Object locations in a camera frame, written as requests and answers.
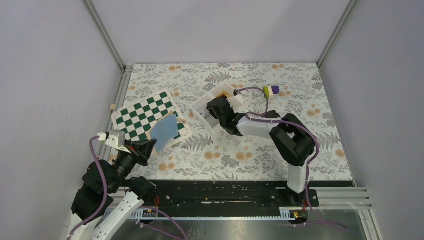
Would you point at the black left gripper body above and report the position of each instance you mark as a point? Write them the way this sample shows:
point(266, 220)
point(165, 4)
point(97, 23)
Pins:
point(125, 162)

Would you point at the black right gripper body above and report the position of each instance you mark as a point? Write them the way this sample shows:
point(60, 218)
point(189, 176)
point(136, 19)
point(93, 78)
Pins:
point(222, 122)

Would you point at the beige leather card holder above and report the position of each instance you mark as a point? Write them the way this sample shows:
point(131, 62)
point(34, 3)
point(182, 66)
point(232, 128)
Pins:
point(165, 129)

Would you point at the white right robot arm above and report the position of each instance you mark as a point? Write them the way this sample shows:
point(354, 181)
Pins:
point(291, 138)

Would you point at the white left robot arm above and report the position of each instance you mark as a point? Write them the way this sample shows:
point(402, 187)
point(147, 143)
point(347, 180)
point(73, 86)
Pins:
point(103, 179)

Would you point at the orange gold card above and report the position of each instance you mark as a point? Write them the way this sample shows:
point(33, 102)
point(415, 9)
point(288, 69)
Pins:
point(224, 95)

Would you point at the white two-compartment plastic bin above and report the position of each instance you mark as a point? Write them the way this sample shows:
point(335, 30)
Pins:
point(202, 115)

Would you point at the green and white chessboard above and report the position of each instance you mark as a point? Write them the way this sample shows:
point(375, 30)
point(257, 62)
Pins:
point(140, 116)

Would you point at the green white purple toy block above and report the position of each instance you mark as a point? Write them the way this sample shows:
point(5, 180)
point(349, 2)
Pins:
point(271, 90)

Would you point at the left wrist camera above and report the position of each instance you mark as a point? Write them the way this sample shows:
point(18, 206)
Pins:
point(114, 139)

